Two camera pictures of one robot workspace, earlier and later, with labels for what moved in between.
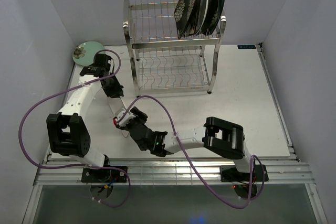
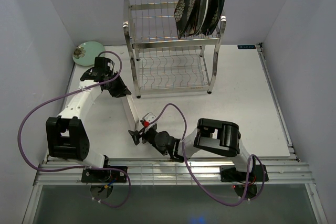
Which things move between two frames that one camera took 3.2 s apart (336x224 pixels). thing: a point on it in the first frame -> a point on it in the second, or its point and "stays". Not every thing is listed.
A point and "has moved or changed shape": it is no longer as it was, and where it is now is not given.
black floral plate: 185,5 stays
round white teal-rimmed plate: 203,7 stays
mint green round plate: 83,53 stays
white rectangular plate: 115,104 has moved or changed shape
